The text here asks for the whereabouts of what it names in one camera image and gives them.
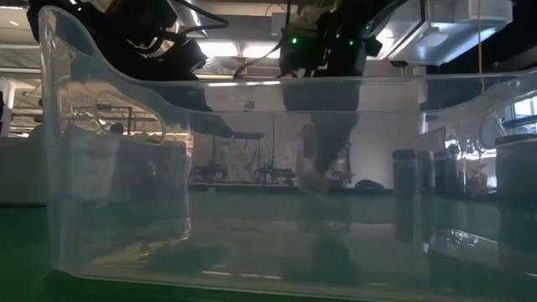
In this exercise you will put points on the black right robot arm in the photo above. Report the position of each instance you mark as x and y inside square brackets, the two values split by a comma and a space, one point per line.
[356, 8]

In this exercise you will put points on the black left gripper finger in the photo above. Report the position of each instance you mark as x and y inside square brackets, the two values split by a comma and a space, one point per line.
[212, 123]

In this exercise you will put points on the large jar black lid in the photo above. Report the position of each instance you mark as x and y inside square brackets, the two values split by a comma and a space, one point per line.
[516, 168]

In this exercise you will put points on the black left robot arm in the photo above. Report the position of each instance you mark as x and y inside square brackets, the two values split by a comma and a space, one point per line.
[105, 29]

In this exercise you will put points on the ceiling light fixture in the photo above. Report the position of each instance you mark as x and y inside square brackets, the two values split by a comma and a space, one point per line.
[226, 49]

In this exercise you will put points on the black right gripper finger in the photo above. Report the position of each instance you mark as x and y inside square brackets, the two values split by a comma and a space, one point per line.
[344, 130]
[325, 134]

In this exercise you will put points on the black rounded object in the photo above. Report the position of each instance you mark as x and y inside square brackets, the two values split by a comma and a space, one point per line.
[369, 184]

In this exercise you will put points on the large clear plastic bin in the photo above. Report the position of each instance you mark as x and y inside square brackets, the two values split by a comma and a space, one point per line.
[419, 78]

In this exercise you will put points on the person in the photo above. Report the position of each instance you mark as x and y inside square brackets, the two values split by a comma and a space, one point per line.
[116, 128]

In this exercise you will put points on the metal shelf cart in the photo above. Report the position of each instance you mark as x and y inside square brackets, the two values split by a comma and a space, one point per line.
[346, 168]

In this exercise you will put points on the black frame white backdrop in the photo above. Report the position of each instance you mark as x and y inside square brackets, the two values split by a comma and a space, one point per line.
[243, 159]

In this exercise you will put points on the black table edge rail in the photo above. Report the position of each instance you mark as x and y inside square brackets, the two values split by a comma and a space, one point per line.
[251, 189]

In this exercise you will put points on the grey ceiling box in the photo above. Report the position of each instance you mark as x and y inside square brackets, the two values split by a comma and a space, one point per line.
[277, 25]

